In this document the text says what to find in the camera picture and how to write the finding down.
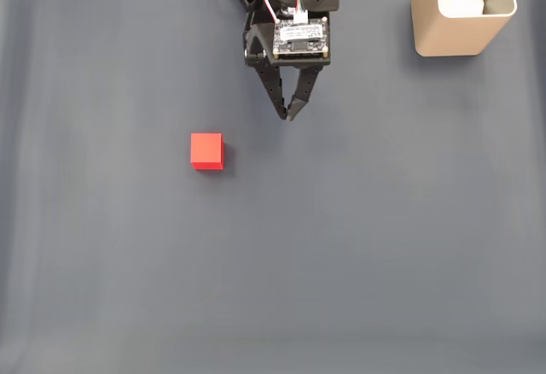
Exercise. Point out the red cube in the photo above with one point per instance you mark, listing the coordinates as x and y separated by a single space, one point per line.
207 150

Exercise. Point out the beige rectangular box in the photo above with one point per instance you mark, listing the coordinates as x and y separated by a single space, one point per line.
452 34

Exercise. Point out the grey table cloth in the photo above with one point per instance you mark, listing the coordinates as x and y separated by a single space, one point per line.
273 241

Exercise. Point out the camera circuit board on mount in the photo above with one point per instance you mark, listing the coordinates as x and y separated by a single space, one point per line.
300 39

